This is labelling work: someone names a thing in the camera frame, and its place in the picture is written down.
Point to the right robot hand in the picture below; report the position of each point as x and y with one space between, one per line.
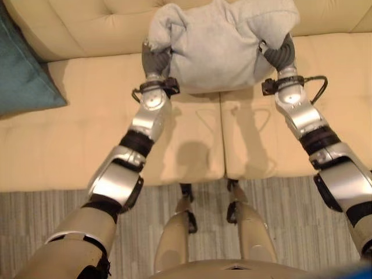
281 55

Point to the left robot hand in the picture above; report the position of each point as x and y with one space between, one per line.
155 61

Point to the light grey fuzzy cushion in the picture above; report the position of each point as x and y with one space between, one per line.
216 46

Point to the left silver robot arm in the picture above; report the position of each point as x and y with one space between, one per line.
122 174

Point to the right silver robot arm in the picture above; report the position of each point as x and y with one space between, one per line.
322 151

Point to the cream leather sofa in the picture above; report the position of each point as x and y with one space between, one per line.
87 101

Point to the teal cushion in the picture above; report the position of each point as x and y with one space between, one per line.
21 72

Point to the grey striped rug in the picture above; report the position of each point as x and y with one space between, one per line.
296 215

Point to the left silver robot leg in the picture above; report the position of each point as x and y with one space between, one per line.
174 229

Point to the silver robot torso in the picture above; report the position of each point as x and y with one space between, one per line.
229 270

